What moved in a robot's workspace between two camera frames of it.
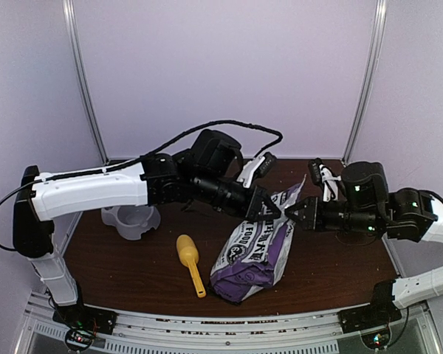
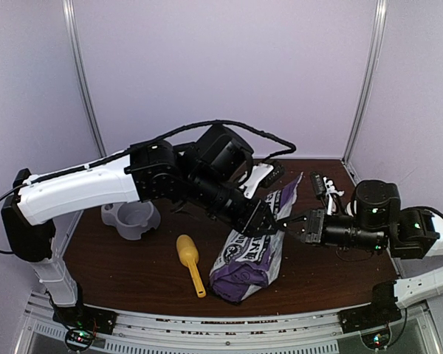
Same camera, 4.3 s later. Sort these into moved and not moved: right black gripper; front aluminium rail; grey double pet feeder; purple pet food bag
Moved: right black gripper
Not moved: front aluminium rail; purple pet food bag; grey double pet feeder
